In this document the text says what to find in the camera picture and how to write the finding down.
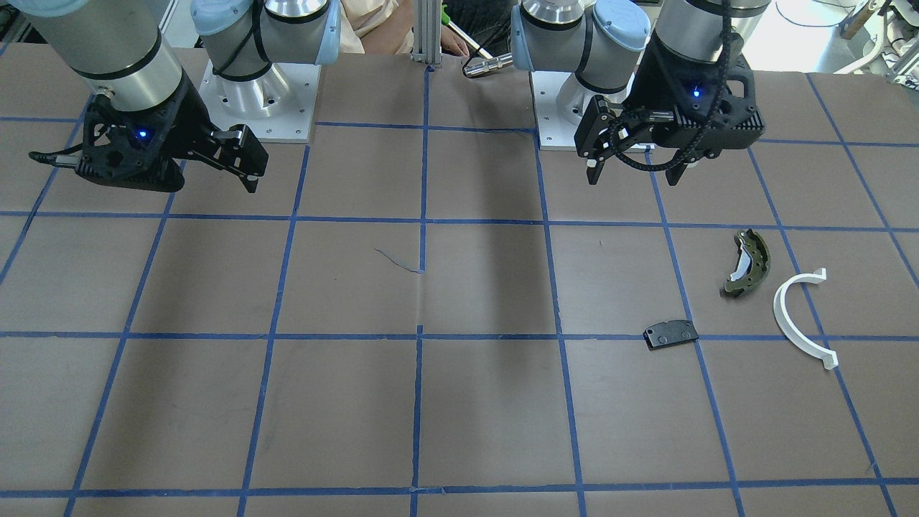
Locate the aluminium frame post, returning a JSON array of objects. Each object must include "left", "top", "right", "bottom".
[{"left": 411, "top": 0, "right": 443, "bottom": 68}]

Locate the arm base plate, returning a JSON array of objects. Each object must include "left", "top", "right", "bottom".
[
  {"left": 197, "top": 63, "right": 324, "bottom": 144},
  {"left": 531, "top": 71, "right": 597, "bottom": 152}
]

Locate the black brake pad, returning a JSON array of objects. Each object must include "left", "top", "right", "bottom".
[{"left": 643, "top": 320, "right": 699, "bottom": 350}]

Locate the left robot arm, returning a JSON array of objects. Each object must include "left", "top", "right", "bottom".
[{"left": 510, "top": 1, "right": 769, "bottom": 186}]

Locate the green brake shoe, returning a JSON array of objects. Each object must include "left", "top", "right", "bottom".
[{"left": 722, "top": 228, "right": 770, "bottom": 298}]

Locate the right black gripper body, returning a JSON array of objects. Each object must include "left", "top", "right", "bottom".
[{"left": 29, "top": 72, "right": 223, "bottom": 193}]

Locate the white curved plastic bracket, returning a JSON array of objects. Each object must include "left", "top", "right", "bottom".
[{"left": 773, "top": 268, "right": 839, "bottom": 371}]

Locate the seated person beige shirt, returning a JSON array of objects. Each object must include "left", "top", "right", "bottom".
[{"left": 337, "top": 0, "right": 471, "bottom": 58}]

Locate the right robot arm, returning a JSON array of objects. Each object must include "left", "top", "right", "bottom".
[{"left": 14, "top": 1, "right": 342, "bottom": 193}]

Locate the silver handheld tool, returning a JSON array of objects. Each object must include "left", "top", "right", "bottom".
[{"left": 462, "top": 52, "right": 514, "bottom": 79}]

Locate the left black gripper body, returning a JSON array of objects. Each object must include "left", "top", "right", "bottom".
[{"left": 625, "top": 32, "right": 762, "bottom": 152}]

